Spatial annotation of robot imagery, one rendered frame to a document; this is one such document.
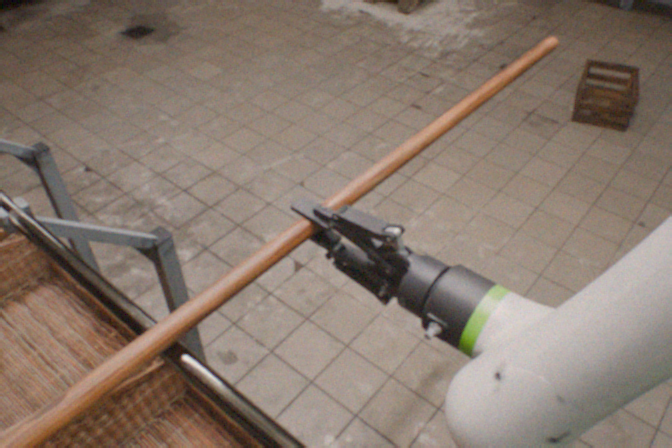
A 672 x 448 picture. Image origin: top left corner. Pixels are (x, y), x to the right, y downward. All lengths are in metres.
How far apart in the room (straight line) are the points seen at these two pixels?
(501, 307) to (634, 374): 0.21
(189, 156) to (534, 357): 2.71
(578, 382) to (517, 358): 0.05
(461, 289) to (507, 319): 0.06
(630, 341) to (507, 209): 2.33
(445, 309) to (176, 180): 2.37
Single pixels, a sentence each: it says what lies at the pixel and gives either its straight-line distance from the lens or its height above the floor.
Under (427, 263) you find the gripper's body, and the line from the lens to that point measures 0.68.
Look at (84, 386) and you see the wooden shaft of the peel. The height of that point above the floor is 1.21.
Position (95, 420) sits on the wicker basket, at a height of 0.73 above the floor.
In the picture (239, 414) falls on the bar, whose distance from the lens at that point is 0.62.
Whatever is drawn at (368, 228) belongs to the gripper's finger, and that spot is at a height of 1.25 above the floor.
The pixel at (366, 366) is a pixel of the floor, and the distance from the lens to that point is 2.05.
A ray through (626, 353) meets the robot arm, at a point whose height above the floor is 1.38.
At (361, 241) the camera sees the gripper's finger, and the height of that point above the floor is 1.22.
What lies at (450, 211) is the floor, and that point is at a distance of 2.67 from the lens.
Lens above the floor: 1.71
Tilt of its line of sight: 43 degrees down
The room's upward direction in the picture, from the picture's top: straight up
